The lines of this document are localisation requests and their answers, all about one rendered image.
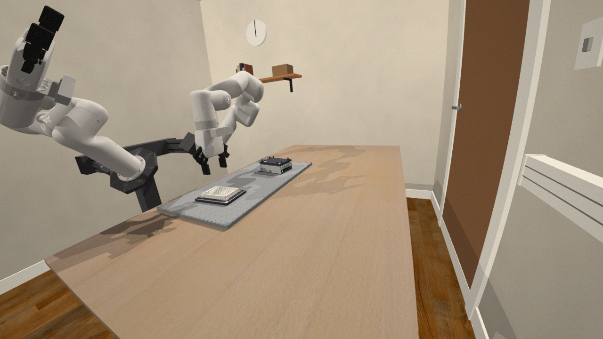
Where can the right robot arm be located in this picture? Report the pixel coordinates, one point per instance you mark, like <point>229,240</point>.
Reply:
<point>72,122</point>

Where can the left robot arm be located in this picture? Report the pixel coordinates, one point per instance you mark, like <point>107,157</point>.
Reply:
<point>243,86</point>

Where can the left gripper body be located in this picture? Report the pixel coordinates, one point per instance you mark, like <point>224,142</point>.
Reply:
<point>211,146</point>

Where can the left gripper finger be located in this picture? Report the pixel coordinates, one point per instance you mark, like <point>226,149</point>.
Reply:
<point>204,165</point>
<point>222,159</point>

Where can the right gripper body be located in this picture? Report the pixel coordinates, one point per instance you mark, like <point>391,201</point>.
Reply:
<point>21,80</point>

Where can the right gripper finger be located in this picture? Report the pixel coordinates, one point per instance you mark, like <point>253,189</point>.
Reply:
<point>39,38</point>
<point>51,19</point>

